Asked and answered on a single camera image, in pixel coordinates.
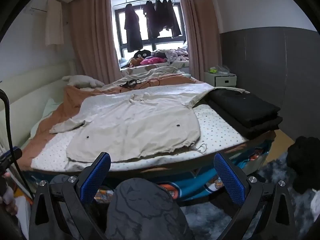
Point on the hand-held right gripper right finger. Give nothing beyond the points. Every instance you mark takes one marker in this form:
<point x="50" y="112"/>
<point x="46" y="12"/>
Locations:
<point x="228" y="177"/>

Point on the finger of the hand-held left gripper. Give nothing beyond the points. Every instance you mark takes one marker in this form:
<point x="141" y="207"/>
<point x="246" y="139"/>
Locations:
<point x="11" y="156"/>

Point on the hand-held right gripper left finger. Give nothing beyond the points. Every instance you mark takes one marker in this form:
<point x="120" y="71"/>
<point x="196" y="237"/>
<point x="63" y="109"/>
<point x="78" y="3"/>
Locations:
<point x="96" y="177"/>

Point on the beige jacket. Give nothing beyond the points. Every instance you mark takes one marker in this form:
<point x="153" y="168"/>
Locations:
<point x="135" y="125"/>

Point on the pile of patterned clothes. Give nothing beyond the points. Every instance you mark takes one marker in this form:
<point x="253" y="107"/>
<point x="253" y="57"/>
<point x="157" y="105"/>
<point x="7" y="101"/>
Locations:
<point x="172" y="54"/>

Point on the row of dark hanging clothes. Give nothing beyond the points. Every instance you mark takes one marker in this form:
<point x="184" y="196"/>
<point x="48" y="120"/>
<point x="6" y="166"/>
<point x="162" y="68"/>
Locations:
<point x="160" y="20"/>

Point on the cartoon printed teal blanket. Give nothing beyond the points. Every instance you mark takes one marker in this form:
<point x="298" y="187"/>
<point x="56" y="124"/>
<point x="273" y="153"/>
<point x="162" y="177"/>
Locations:
<point x="192" y="182"/>

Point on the brown cardboard sheet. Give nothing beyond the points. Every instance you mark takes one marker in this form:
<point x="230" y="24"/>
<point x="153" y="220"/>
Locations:
<point x="280" y="145"/>

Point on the person's leg in grey pants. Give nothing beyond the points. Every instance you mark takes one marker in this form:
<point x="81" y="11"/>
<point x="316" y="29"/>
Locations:
<point x="147" y="210"/>

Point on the mint green sheet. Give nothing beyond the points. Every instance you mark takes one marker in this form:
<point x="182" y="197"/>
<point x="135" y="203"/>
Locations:
<point x="47" y="107"/>

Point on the black folded garment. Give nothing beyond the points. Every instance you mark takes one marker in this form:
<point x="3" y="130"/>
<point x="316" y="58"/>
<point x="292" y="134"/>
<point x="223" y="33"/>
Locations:
<point x="242" y="105"/>
<point x="265" y="128"/>

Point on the cream padded headboard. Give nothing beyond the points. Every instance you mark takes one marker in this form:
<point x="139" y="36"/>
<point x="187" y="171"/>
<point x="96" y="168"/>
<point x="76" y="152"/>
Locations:
<point x="30" y="85"/>

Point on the black fluffy cloth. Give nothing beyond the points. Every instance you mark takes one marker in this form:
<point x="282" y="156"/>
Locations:
<point x="305" y="160"/>

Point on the blue grey shaggy rug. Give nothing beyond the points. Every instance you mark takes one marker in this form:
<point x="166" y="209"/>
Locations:
<point x="303" y="212"/>

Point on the orange blanket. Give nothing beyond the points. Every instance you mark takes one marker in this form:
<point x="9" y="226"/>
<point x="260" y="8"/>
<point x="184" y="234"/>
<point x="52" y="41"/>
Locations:
<point x="72" y="97"/>

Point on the white cloth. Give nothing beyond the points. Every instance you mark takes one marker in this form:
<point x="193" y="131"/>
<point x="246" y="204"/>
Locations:
<point x="315" y="205"/>

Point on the white nightstand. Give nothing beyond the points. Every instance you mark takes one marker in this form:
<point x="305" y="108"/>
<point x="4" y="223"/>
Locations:
<point x="222" y="80"/>

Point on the white plush toy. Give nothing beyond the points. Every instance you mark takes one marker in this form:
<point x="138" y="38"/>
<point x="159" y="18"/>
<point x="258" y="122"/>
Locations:
<point x="82" y="80"/>

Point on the green small item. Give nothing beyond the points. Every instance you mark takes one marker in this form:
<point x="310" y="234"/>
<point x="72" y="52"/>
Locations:
<point x="213" y="70"/>

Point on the grey white duvet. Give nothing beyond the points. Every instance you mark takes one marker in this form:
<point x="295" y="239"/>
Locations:
<point x="155" y="73"/>

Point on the pink plush toy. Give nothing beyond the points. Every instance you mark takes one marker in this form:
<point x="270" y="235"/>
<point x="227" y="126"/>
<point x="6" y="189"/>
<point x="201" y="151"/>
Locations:
<point x="152" y="60"/>

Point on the black plush toy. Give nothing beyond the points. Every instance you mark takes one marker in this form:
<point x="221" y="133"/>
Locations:
<point x="141" y="54"/>

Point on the beige hanging cloth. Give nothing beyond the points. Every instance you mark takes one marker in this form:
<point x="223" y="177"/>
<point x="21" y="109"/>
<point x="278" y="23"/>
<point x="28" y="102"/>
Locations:
<point x="53" y="22"/>

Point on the pink curtain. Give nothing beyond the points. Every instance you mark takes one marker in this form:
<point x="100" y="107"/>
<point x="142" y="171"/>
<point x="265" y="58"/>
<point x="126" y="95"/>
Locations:
<point x="200" y="30"/>
<point x="92" y="35"/>

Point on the dark hanging coat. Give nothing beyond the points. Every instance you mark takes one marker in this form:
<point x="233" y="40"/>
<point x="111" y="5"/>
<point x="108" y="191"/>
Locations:
<point x="132" y="30"/>

